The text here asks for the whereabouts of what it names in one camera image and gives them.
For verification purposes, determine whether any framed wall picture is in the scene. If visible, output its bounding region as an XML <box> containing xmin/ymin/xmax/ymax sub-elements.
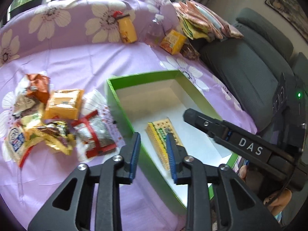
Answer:
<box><xmin>265</xmin><ymin>0</ymin><xmax>307</xmax><ymax>42</ymax></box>

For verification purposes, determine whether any dark grey sofa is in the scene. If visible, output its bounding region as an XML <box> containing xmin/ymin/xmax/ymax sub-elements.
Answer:
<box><xmin>192</xmin><ymin>7</ymin><xmax>308</xmax><ymax>226</ymax></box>

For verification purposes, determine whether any clear plastic water bottle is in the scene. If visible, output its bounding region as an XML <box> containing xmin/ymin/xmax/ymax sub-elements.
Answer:
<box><xmin>145</xmin><ymin>14</ymin><xmax>166</xmax><ymax>47</ymax></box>

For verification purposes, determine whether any soda cracker packet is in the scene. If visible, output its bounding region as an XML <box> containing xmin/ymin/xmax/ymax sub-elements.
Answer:
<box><xmin>146</xmin><ymin>118</ymin><xmax>183</xmax><ymax>171</ymax></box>

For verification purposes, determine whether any green cardboard box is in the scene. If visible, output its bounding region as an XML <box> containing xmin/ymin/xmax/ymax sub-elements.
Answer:
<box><xmin>105</xmin><ymin>70</ymin><xmax>238</xmax><ymax>215</ymax></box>

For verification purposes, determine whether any purple floral bed sheet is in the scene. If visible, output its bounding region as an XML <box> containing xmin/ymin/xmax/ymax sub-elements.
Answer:
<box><xmin>1</xmin><ymin>0</ymin><xmax>257</xmax><ymax>230</ymax></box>

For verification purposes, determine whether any yellow juice carton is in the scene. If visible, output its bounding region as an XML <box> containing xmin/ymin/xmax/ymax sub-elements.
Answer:
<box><xmin>159</xmin><ymin>29</ymin><xmax>187</xmax><ymax>55</ymax></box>

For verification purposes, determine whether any red silver snack packet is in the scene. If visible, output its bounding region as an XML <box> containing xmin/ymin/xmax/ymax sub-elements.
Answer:
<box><xmin>72</xmin><ymin>110</ymin><xmax>116</xmax><ymax>158</ymax></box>

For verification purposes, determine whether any yellow drink bottle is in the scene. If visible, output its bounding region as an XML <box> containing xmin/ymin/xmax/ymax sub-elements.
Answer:
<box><xmin>113</xmin><ymin>11</ymin><xmax>138</xmax><ymax>43</ymax></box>

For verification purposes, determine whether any orange yellow snack packet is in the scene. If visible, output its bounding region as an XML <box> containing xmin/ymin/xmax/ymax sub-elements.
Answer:
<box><xmin>44</xmin><ymin>89</ymin><xmax>84</xmax><ymax>120</ymax></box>

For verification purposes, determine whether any brown orange snack bag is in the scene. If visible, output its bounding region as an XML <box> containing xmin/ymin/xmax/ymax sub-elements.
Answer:
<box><xmin>26</xmin><ymin>74</ymin><xmax>50</xmax><ymax>104</ymax></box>

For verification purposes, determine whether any silver grey snack packet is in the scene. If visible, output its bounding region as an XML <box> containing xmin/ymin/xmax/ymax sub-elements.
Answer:
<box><xmin>13</xmin><ymin>93</ymin><xmax>41</xmax><ymax>119</ymax></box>

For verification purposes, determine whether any light green snack bag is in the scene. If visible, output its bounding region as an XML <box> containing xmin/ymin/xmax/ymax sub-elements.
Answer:
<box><xmin>20</xmin><ymin>111</ymin><xmax>43</xmax><ymax>148</ymax></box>

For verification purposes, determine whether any gold dark snack bag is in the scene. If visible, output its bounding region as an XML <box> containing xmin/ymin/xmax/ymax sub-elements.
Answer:
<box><xmin>29</xmin><ymin>121</ymin><xmax>76</xmax><ymax>155</ymax></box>

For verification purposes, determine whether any black tracking camera unit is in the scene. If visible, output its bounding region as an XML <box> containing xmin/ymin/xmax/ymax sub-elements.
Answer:
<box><xmin>272</xmin><ymin>73</ymin><xmax>306</xmax><ymax>153</ymax></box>

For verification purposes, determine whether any white blue rice cracker packet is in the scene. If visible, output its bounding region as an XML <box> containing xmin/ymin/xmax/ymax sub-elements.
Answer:
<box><xmin>5</xmin><ymin>123</ymin><xmax>26</xmax><ymax>166</ymax></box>

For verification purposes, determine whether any person's hand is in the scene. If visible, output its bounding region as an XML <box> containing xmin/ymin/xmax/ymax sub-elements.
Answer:
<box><xmin>238</xmin><ymin>164</ymin><xmax>293</xmax><ymax>222</ymax></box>

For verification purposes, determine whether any stack of folded cloths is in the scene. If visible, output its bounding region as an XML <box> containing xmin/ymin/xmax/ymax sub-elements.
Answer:
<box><xmin>173</xmin><ymin>0</ymin><xmax>244</xmax><ymax>42</ymax></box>

